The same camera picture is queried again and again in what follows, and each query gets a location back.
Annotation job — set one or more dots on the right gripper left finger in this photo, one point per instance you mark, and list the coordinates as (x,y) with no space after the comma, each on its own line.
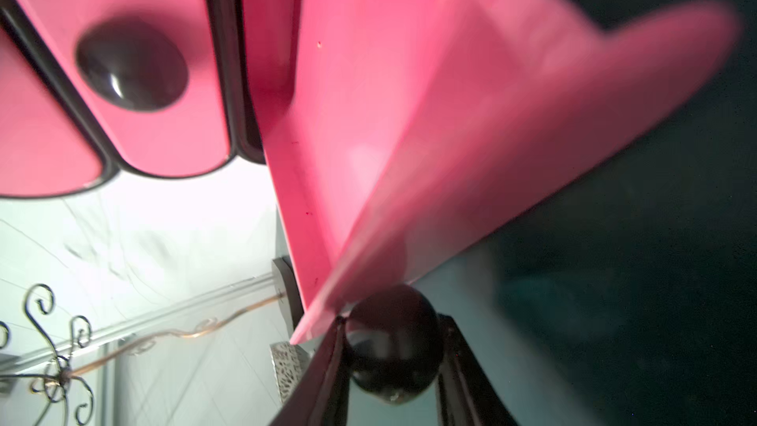
(322,395)

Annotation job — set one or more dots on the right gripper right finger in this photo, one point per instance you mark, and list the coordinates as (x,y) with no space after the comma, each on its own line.
(465,397)

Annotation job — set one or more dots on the pink bottom drawer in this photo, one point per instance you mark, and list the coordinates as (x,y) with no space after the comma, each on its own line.
(399,133)

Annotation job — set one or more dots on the pink drawer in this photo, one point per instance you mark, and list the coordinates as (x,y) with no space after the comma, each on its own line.
(43,153)
(399,133)
(140,78)

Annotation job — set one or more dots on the pink top drawer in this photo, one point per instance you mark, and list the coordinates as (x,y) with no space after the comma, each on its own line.
(43,153)

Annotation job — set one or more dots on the black pink drawer cabinet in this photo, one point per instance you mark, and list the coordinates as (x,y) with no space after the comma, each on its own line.
(226,36)

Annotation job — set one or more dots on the white woven basket bowl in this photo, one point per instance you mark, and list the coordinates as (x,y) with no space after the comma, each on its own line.
(290,362)

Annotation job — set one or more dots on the metal scroll jewelry stand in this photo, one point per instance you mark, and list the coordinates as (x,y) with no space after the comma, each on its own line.
(204,361)

